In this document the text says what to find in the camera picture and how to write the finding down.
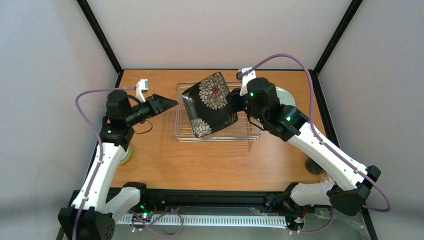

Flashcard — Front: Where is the wire metal dish rack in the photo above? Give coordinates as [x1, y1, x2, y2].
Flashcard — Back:
[172, 82, 263, 142]

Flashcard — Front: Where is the black floral square plate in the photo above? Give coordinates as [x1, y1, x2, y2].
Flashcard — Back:
[182, 72, 238, 138]

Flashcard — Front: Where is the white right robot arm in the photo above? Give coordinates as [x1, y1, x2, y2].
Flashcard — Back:
[232, 77, 381, 216]

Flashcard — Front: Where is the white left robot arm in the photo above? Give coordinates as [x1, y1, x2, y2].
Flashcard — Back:
[58, 87, 178, 240]

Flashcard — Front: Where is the light green round plate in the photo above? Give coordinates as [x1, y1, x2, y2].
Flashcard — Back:
[275, 86, 296, 107]

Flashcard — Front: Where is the green yellow small bowl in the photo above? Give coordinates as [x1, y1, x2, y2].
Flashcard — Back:
[119, 146, 131, 165]

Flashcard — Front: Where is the dark green cup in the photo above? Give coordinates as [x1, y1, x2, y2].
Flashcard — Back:
[305, 157, 326, 176]

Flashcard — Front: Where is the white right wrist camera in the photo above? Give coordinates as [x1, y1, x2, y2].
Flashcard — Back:
[236, 67, 257, 97]

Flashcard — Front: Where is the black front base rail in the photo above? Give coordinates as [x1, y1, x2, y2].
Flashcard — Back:
[58, 182, 371, 240]

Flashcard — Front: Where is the black frame post right rear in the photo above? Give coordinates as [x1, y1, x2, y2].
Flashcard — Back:
[312, 0, 364, 76]

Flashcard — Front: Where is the black frame post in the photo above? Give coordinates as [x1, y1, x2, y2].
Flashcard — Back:
[76, 0, 124, 75]
[312, 0, 364, 76]

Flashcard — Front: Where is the white slotted cable duct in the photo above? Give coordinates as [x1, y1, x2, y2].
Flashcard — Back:
[115, 212, 288, 229]

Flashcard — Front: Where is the black frame post left rear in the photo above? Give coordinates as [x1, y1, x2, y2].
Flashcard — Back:
[76, 0, 124, 75]

